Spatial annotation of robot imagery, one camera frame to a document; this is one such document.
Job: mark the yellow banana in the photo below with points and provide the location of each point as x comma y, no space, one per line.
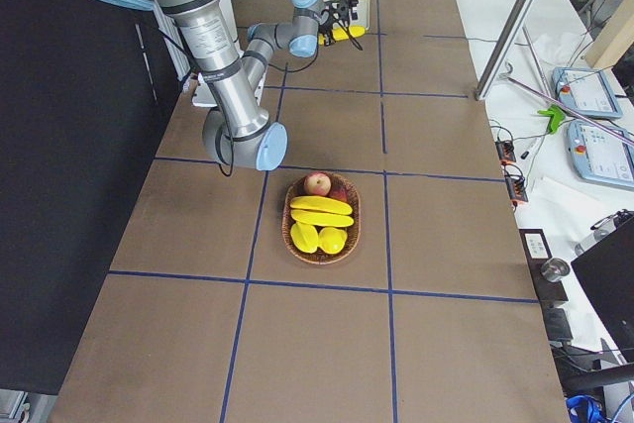
332,37
353,32
322,219
321,204

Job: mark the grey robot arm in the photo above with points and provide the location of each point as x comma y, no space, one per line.
238,131
312,20

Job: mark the pale green bear tray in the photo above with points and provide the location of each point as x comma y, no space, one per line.
362,16

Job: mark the red green apple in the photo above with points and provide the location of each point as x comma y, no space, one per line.
339,193

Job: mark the silver reach grabber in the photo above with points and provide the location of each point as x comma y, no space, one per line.
537,62

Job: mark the yellow lemon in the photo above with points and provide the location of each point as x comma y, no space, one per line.
332,240

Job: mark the blue teach pendant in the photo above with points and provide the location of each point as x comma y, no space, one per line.
600,157
588,90

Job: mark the metal cup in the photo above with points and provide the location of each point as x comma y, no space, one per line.
554,269

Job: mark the black monitor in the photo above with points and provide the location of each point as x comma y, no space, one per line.
605,273

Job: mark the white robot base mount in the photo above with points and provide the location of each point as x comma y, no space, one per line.
232,90

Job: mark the aluminium frame post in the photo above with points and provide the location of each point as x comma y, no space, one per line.
507,37

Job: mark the green handled reach grabber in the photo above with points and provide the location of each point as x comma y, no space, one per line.
567,108

